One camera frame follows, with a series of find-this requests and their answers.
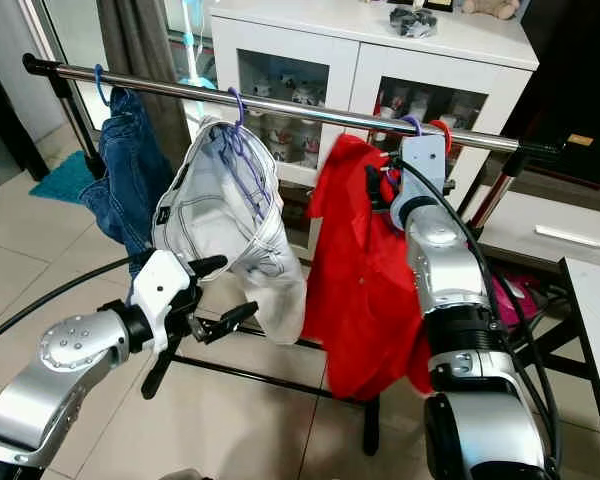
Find pink bag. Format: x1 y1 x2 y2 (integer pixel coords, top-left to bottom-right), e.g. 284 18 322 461
490 275 541 327

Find blue denim jeans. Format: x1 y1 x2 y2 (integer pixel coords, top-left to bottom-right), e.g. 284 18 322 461
80 88 186 291

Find white grey trousers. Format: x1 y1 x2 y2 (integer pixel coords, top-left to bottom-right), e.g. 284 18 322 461
152 118 309 346

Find black side table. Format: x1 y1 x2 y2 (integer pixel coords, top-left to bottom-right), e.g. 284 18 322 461
0 65 41 171

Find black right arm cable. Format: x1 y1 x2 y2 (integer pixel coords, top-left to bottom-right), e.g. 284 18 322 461
398 158 566 480

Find red shirt with white piping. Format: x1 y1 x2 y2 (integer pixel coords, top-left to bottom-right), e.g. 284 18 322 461
302 133 436 403

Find red plastic hanger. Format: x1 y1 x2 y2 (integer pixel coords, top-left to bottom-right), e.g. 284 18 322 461
430 119 454 151

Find white glass door cabinet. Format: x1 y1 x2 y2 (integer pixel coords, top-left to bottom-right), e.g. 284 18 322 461
208 0 539 191

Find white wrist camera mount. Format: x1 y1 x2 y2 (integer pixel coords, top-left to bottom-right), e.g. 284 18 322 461
128 248 198 328
399 132 450 202

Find light blue drying hanger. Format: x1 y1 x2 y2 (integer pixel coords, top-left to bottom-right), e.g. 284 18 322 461
178 0 216 93

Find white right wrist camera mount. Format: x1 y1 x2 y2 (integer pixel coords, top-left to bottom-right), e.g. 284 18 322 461
399 132 450 202

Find glass sliding door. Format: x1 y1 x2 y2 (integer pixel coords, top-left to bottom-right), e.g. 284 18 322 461
20 0 211 141

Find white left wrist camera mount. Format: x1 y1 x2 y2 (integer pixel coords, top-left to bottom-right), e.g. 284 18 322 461
128 248 198 328

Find black silver ornament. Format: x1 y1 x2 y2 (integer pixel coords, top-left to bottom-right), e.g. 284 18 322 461
388 5 439 39

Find teal shaggy rug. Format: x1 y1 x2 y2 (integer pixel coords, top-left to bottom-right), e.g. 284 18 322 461
28 150 101 203

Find silver black clothes rack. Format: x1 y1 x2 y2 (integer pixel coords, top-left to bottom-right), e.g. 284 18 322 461
23 53 581 456

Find beige plush toy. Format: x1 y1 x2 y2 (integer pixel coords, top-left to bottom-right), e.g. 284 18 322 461
460 0 521 21

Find blue plastic hanger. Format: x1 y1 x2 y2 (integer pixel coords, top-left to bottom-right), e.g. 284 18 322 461
92 63 131 112

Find white low drawer cabinet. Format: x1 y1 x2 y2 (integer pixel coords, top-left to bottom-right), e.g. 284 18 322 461
470 185 600 273

